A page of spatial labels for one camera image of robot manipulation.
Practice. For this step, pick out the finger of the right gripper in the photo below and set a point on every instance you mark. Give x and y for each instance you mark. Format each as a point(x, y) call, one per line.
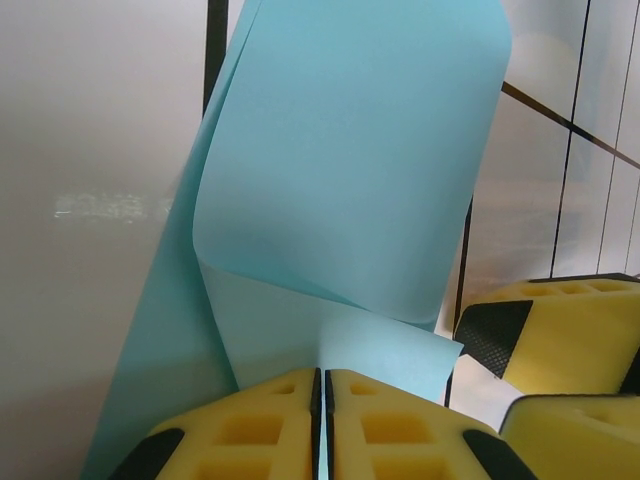
point(580, 440)
point(565, 340)

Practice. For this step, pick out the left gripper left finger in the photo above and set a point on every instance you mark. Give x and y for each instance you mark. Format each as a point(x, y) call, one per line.
point(200, 435)

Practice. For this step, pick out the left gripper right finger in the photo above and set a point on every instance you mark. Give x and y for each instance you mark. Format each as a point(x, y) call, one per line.
point(450, 440)

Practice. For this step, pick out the light blue paper sheet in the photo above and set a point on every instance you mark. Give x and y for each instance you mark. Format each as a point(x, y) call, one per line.
point(350, 175)

